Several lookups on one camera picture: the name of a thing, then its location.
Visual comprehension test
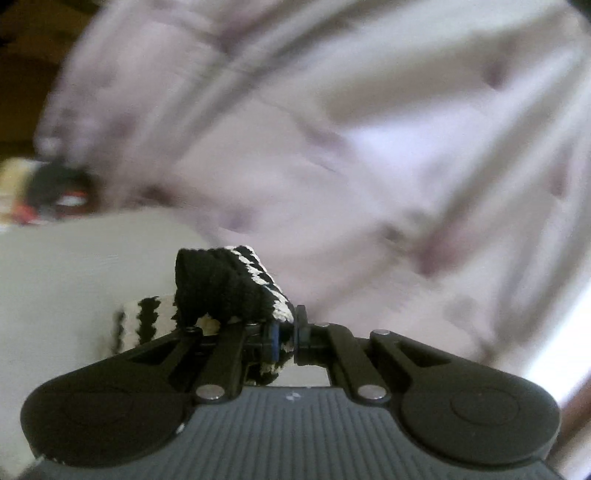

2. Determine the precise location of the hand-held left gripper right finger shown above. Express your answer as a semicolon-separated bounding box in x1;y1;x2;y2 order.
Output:
294;305;468;404

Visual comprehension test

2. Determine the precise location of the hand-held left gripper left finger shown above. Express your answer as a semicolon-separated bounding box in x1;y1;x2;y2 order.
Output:
122;320;283;403

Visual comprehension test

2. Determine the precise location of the black and white striped knit garment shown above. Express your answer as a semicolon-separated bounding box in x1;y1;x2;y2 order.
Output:
113;246;297;387

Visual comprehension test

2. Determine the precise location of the pink leaf print curtain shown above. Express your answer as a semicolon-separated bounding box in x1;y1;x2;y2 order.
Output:
33;0;591;386

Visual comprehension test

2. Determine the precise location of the beige bed mattress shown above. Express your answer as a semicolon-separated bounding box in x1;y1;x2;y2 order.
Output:
0;207;222;478

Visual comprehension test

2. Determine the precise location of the dark object with red marks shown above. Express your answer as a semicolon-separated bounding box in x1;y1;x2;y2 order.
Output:
14;161;99;223

